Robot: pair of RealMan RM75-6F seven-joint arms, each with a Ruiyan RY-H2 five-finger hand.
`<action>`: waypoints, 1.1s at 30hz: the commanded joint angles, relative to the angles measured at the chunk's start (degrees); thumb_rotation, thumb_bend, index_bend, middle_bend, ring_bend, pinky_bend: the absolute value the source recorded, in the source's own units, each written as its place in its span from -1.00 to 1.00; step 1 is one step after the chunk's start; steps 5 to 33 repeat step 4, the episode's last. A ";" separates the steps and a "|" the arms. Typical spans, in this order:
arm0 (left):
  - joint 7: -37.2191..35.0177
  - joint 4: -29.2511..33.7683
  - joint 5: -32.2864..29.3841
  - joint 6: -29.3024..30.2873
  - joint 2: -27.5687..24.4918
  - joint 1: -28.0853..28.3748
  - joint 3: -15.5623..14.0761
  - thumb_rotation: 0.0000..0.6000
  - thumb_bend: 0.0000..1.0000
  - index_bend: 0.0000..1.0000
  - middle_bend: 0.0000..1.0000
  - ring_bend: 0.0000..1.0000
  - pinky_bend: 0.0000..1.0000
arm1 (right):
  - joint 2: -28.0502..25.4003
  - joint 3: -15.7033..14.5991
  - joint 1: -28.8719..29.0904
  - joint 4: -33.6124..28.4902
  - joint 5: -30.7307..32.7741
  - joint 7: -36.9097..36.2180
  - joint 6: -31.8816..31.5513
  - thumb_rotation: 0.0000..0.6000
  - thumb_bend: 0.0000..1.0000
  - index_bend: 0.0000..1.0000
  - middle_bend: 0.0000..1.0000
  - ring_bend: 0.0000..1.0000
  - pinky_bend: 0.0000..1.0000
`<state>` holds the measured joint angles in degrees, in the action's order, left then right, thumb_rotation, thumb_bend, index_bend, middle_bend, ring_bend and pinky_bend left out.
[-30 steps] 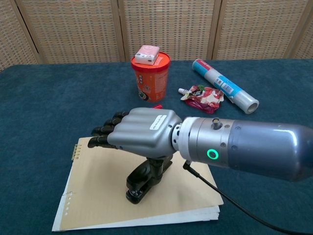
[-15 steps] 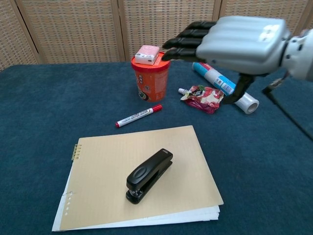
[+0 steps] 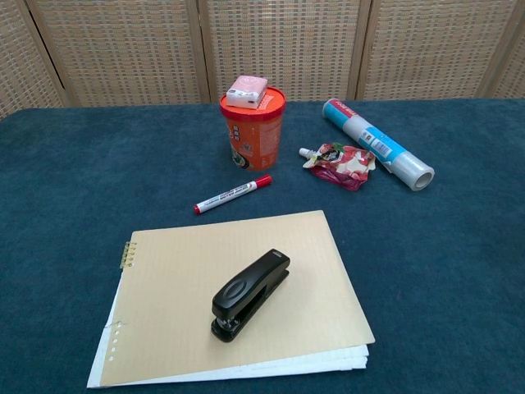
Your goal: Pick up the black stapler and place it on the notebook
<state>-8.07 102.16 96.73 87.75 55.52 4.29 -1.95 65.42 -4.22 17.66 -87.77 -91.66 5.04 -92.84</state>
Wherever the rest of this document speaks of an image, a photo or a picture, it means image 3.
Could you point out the black small device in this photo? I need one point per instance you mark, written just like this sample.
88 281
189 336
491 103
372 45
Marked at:
250 293

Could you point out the tan spiral-bound notebook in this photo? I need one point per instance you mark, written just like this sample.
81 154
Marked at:
246 303

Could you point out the orange instant noodle cup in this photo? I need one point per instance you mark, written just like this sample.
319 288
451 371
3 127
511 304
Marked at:
254 131

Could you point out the plastic wrap roll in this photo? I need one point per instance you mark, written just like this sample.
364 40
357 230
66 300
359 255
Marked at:
377 141

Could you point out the woven folding screen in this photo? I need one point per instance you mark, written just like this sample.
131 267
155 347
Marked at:
262 45

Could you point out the blue table cloth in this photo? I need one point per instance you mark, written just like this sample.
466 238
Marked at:
430 267

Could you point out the red whiteboard marker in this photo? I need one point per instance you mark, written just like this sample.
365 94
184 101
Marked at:
234 194

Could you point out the pink tissue pack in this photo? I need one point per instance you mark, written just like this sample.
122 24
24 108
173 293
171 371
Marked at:
247 92

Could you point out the red spouted drink pouch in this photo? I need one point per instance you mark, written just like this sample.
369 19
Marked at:
340 166

